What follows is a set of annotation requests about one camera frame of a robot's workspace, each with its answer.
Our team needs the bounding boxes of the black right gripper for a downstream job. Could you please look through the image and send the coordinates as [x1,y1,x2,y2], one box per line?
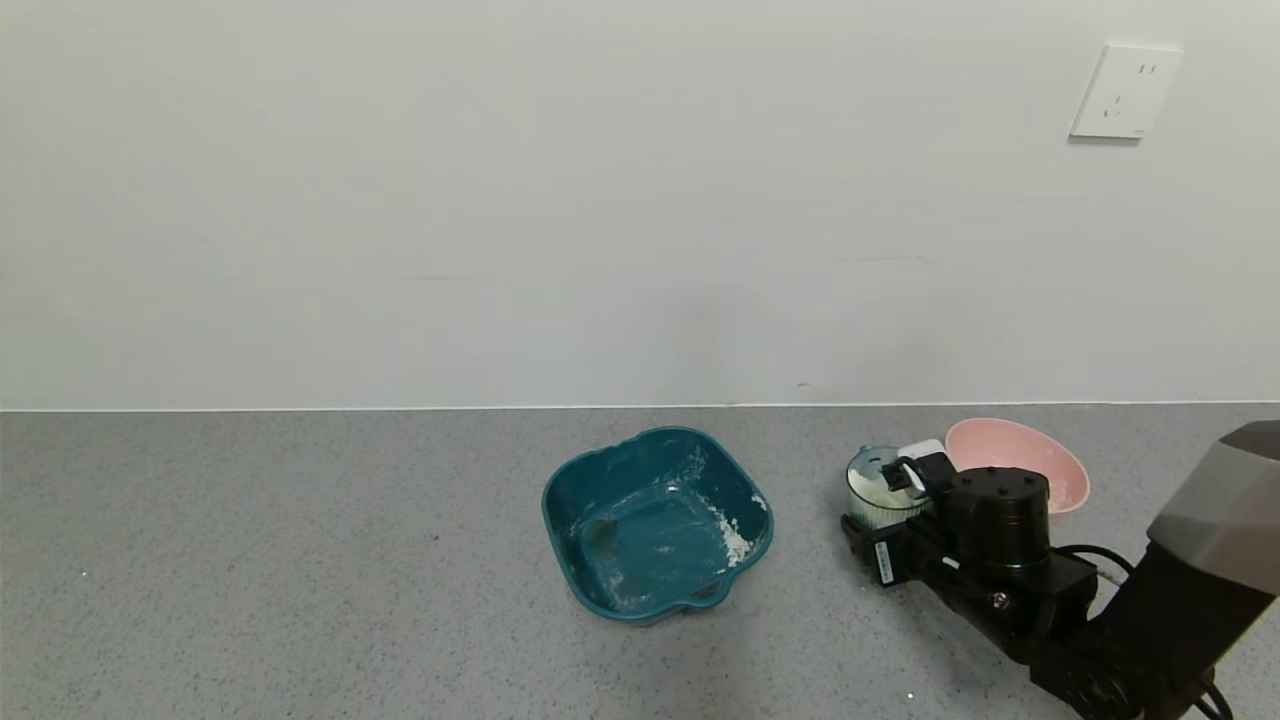
[840,505,952,587]

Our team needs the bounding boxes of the clear ribbed plastic cup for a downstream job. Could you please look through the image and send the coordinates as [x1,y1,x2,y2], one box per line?
[845,444,937,530]

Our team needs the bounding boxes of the white powder heap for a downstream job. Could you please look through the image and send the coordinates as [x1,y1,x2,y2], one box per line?
[850,470,907,513]

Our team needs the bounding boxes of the white powder residue clump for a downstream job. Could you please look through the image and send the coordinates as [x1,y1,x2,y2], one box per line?
[700,490,767,568]

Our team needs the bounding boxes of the pink round bowl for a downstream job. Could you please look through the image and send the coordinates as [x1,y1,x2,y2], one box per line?
[944,418,1092,517]

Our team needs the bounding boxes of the teal square plastic tray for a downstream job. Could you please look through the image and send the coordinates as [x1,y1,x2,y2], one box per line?
[542,427,774,626]

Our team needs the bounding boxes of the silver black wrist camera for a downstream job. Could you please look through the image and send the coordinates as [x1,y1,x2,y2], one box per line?
[879,438,958,497]

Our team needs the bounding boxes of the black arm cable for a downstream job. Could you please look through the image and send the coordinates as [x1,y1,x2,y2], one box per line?
[1052,544,1136,591]

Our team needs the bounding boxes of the white wall power outlet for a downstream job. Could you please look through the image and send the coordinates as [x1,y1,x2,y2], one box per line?
[1068,44,1184,141]

